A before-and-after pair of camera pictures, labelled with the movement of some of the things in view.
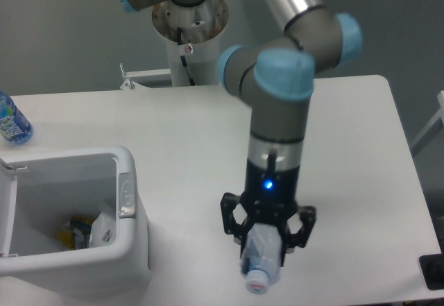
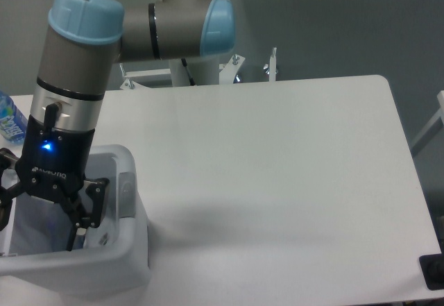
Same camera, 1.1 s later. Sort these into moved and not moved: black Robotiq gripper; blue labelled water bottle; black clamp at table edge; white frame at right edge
Moved: black Robotiq gripper
Not moved: white frame at right edge; blue labelled water bottle; black clamp at table edge
